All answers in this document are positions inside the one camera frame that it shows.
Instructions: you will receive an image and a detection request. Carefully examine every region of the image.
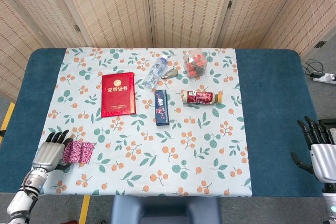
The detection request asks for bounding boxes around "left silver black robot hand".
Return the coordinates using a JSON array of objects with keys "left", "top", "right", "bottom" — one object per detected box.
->
[{"left": 31, "top": 129, "right": 74, "bottom": 172}]

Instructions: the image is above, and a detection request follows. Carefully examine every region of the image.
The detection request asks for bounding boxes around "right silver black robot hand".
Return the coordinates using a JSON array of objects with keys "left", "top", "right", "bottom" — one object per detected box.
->
[{"left": 290, "top": 115, "right": 336, "bottom": 182}]

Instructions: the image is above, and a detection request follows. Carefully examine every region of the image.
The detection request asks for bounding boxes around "pink patterned pouch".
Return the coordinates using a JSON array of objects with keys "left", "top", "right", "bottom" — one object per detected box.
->
[{"left": 62, "top": 141, "right": 80, "bottom": 164}]

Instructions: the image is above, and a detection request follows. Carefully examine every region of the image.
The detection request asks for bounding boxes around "pink patterned packet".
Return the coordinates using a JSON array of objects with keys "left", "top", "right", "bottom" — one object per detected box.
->
[{"left": 77, "top": 141, "right": 96, "bottom": 164}]

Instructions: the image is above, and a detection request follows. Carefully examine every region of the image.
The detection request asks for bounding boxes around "black box on floor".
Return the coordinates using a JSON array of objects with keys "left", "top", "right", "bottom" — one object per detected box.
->
[{"left": 318, "top": 119, "right": 336, "bottom": 130}]

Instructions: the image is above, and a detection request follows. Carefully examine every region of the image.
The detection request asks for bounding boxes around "yellow floor tape strip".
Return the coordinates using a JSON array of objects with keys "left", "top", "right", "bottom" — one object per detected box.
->
[
  {"left": 78, "top": 195, "right": 91, "bottom": 224},
  {"left": 0, "top": 102, "right": 16, "bottom": 137}
]

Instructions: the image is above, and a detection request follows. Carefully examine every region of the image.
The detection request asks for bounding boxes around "white power strip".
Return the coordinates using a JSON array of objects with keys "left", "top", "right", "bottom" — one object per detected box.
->
[{"left": 309, "top": 72, "right": 336, "bottom": 85}]

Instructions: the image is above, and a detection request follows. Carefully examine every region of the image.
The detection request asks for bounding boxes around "blue felt table cover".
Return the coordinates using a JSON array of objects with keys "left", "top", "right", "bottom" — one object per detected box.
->
[{"left": 0, "top": 48, "right": 325, "bottom": 198}]

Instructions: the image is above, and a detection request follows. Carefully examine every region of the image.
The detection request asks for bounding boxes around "red certificate folder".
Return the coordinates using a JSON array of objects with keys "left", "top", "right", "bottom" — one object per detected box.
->
[{"left": 101, "top": 71, "right": 137, "bottom": 118}]

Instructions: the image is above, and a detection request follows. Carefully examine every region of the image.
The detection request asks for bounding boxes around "floral orange berry tablecloth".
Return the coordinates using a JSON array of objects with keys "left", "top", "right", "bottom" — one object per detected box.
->
[{"left": 24, "top": 47, "right": 253, "bottom": 198}]

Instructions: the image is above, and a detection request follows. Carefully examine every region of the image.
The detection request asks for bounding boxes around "dark blue long box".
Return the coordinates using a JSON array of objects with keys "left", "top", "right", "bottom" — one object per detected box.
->
[{"left": 154, "top": 89, "right": 170, "bottom": 126}]

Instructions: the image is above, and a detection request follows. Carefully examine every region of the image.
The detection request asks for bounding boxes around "blue grey chair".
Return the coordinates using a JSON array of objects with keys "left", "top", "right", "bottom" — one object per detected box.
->
[{"left": 110, "top": 195, "right": 222, "bottom": 224}]

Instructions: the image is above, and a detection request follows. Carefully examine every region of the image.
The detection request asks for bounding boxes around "clear plastic water bottle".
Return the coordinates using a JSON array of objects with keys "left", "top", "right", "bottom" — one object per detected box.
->
[{"left": 145, "top": 55, "right": 169, "bottom": 90}]

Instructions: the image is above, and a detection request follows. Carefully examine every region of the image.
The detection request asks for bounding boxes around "red Costa coffee bottle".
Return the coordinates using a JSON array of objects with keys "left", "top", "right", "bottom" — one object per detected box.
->
[{"left": 182, "top": 90, "right": 224, "bottom": 105}]

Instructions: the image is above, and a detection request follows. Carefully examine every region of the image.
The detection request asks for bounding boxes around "small oval metallic trinket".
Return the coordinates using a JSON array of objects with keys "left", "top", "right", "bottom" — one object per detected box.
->
[{"left": 161, "top": 68, "right": 181, "bottom": 80}]

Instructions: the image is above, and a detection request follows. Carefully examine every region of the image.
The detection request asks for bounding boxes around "clear box of red caps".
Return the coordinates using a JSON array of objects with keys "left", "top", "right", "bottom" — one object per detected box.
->
[{"left": 183, "top": 48, "right": 207, "bottom": 79}]

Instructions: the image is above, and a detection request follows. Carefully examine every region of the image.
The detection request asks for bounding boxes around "woven bamboo folding screen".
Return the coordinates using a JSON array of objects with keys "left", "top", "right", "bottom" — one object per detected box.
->
[{"left": 0, "top": 0, "right": 336, "bottom": 103}]

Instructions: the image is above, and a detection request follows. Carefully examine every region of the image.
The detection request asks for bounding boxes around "black power cable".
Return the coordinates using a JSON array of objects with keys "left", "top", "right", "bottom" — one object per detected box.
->
[{"left": 303, "top": 59, "right": 324, "bottom": 76}]

